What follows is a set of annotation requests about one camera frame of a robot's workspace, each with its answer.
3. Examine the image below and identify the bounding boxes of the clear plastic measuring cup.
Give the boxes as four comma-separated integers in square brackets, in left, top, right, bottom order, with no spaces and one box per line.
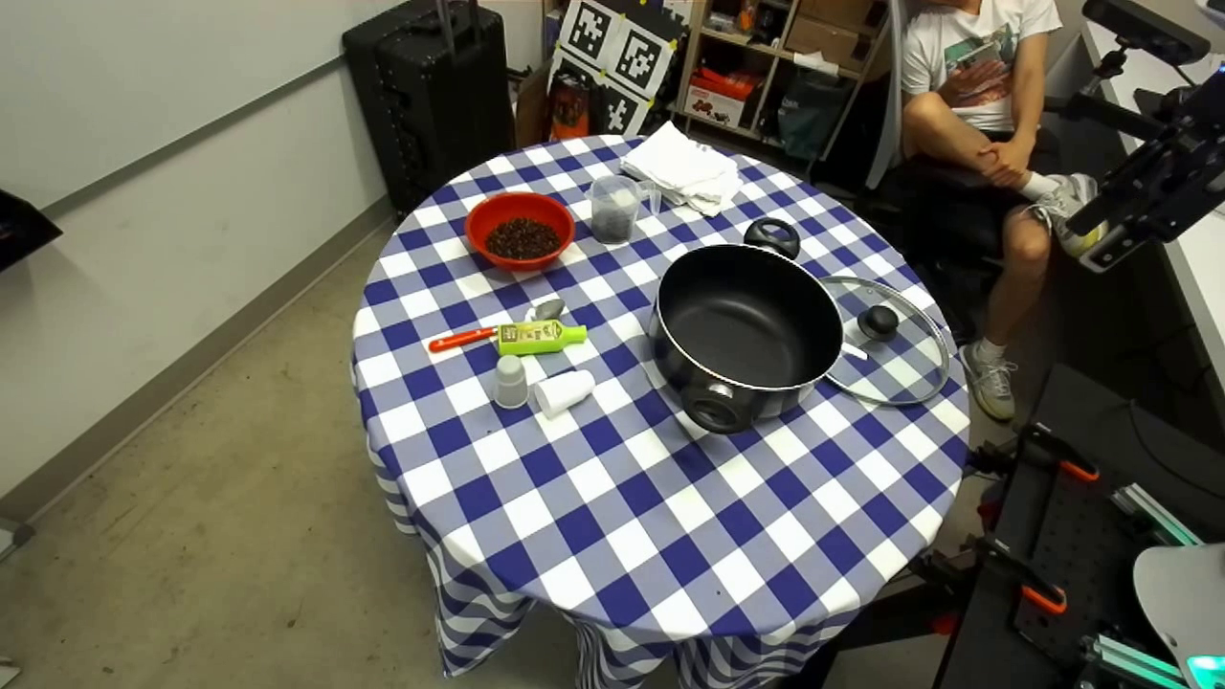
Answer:
[586,174,647,244]

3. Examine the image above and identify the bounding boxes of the person in white t-shirt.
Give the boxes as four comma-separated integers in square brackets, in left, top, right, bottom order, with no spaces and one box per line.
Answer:
[896,0,1103,425]

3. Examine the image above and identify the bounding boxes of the blue white checkered tablecloth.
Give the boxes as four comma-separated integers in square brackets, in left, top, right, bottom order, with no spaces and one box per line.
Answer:
[347,131,977,689]

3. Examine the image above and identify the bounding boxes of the small white bottle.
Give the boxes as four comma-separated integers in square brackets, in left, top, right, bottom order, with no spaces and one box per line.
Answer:
[490,353,534,413]

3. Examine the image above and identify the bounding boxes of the black object at wall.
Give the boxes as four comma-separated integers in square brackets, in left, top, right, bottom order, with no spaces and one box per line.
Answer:
[0,189,64,277]

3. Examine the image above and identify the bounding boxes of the glass lid with black knob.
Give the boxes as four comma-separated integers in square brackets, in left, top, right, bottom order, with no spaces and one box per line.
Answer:
[816,272,959,413]

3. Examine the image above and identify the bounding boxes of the orange handled clamp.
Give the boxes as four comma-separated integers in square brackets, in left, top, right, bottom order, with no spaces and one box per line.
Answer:
[1014,419,1103,489]
[979,534,1074,624]

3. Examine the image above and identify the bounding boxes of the wooden storage shelf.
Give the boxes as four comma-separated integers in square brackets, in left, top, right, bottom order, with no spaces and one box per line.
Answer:
[675,0,896,166]

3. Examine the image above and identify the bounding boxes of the small white cup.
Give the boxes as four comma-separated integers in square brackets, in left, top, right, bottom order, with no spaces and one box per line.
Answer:
[527,368,603,420]

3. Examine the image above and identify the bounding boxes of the black white calibration board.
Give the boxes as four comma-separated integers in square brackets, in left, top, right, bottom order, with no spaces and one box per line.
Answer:
[543,0,691,137]

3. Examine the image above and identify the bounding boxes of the black speaker case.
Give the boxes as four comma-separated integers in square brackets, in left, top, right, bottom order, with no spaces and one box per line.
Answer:
[341,0,520,216]

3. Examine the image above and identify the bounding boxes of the folded white towels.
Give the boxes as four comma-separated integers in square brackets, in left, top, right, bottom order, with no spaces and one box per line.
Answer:
[619,118,748,216]

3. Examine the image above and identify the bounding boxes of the red handled kitchen tool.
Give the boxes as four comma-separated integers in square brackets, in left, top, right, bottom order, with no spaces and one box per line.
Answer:
[427,294,568,358]

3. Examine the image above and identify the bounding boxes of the red box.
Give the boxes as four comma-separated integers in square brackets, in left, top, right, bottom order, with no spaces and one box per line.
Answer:
[686,69,765,131]

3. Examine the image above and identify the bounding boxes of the black cooking pot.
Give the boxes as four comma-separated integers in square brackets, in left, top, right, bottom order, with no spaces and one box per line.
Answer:
[652,212,852,436]

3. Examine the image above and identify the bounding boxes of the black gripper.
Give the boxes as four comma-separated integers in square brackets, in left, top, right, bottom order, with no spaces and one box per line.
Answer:
[1085,73,1225,263]

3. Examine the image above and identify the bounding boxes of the grey round disc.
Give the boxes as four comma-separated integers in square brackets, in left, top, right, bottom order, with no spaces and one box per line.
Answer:
[1130,543,1225,689]

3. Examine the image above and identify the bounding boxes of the black equipment platform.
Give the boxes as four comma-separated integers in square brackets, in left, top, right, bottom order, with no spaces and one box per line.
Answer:
[934,359,1225,689]

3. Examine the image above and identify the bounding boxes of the red bowl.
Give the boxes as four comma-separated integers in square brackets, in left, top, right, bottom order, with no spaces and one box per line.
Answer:
[460,189,584,280]

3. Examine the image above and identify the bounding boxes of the black camera on mount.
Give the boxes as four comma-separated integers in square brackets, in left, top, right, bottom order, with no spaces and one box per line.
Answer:
[1085,0,1214,69]

